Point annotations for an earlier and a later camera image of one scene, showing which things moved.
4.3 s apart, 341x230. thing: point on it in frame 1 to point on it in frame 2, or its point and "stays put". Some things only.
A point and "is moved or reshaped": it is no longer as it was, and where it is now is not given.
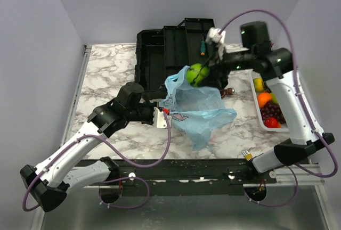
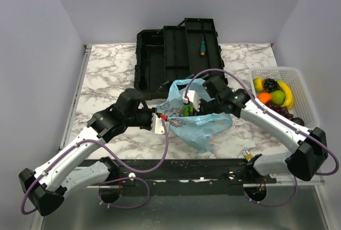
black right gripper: x=213 y=79 to x=201 y=112
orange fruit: x=263 y=98 stays put
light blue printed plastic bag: x=198 y=111 is moved or reshaped
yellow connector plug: x=248 y=155 stays put
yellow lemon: x=259 y=84 stays put
